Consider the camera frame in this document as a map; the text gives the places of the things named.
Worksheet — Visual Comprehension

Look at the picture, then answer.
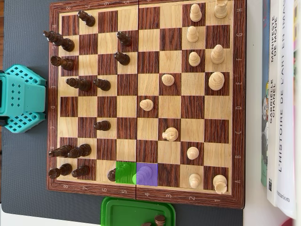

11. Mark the light wooden king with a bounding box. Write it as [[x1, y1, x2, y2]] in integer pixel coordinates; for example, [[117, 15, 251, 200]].
[[208, 71, 225, 91]]

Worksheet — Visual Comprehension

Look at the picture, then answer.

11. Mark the dark wooden rook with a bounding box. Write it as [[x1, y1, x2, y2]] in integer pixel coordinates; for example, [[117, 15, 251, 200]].
[[50, 55, 75, 71], [48, 163, 73, 179]]

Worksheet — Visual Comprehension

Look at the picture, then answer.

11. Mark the wooden folding chessboard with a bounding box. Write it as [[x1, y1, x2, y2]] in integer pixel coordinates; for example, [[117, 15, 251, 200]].
[[46, 0, 247, 210]]

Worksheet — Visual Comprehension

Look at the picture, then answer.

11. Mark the dark wooden queen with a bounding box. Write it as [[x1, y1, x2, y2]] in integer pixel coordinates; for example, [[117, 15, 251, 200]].
[[66, 78, 92, 92]]

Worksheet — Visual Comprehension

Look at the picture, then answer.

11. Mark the white Gabrielle Chanel book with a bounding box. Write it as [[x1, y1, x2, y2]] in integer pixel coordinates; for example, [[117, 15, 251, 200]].
[[267, 0, 282, 208]]

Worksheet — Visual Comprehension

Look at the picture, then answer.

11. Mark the blue illustrated book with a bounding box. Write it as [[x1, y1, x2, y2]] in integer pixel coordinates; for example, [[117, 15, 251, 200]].
[[260, 0, 271, 188]]

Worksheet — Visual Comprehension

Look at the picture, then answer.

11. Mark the green plastic tray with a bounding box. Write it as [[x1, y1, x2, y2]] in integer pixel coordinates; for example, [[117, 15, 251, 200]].
[[100, 196, 176, 226]]

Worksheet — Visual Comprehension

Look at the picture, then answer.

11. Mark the light wooden bishop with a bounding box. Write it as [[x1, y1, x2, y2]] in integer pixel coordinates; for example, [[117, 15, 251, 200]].
[[210, 44, 225, 65]]

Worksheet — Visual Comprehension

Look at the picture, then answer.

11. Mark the light wooden knight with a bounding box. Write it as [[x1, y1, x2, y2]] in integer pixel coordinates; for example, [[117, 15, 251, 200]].
[[162, 127, 179, 142]]

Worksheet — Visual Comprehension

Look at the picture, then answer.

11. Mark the dark wooden bishop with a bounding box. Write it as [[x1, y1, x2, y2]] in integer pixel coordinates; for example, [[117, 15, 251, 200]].
[[48, 145, 73, 158]]

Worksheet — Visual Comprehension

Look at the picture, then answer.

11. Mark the light wooden pawn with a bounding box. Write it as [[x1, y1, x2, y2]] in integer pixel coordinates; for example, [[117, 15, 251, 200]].
[[190, 4, 202, 23], [161, 74, 175, 86], [187, 146, 200, 160], [139, 99, 154, 112], [187, 25, 199, 43], [189, 51, 201, 67], [189, 173, 202, 189]]

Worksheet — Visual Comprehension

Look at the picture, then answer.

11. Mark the light wooden rook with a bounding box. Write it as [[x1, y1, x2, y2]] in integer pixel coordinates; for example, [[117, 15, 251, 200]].
[[213, 174, 228, 195], [214, 0, 229, 19]]

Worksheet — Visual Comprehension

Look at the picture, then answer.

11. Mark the red object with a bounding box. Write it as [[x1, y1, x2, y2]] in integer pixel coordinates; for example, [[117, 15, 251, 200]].
[[279, 218, 301, 226]]

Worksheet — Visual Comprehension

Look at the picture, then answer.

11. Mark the white book with coloured marks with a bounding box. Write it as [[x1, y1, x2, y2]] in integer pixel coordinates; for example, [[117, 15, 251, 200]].
[[293, 0, 301, 221]]

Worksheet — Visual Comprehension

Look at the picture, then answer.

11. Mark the dark wooden pawn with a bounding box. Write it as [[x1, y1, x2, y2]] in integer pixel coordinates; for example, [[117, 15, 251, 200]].
[[93, 78, 111, 92], [107, 163, 132, 183], [71, 165, 90, 178], [94, 120, 111, 132], [67, 144, 92, 159], [77, 10, 96, 27], [117, 31, 132, 47], [114, 52, 131, 66]]

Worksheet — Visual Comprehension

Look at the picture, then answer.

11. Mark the dark grey table mat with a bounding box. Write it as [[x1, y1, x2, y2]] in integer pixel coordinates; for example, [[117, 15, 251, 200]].
[[0, 0, 244, 226]]

